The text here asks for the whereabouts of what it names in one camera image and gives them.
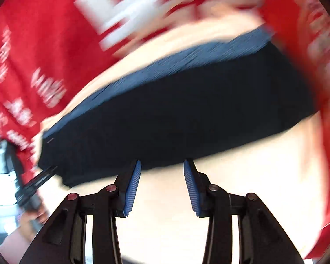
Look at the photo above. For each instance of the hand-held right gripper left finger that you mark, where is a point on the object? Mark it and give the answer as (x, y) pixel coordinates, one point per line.
(132, 189)

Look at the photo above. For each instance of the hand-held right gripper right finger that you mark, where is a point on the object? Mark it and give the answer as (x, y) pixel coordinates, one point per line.
(192, 189)

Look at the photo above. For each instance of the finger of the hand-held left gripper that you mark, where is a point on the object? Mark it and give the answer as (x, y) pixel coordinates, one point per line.
(41, 178)

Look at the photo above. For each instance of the dark navy pants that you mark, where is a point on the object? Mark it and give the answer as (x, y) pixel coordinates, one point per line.
(181, 110)

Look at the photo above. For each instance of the person's left forearm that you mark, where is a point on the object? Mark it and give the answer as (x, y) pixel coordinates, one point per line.
(13, 243)

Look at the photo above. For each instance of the person's left hand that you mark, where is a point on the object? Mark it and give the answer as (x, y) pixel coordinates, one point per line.
(40, 217)

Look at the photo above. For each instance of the red printed banner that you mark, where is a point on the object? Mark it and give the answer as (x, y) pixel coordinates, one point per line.
(44, 38)

